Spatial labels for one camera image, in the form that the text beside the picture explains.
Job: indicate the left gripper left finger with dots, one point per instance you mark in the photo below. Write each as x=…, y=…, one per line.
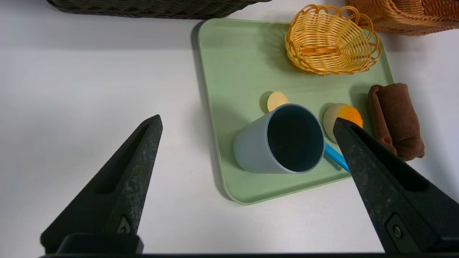
x=114, y=193

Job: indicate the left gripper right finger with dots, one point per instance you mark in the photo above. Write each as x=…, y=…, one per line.
x=401, y=200

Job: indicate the brown towel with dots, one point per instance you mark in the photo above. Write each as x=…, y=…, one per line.
x=396, y=118

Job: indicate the blue-grey plastic cup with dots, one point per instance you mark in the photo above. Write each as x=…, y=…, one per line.
x=251, y=147

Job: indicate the small round yellow basket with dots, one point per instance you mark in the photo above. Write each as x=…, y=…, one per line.
x=330, y=43

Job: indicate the orange rectangular wicker basket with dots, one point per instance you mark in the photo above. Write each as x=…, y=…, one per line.
x=412, y=18

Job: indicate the dark brown wicker basket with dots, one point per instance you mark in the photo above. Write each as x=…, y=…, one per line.
x=150, y=9

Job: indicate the round orange-topped toy bun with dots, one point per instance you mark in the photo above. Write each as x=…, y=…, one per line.
x=335, y=113

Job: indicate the green plastic tray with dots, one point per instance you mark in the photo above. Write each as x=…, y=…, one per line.
x=240, y=71

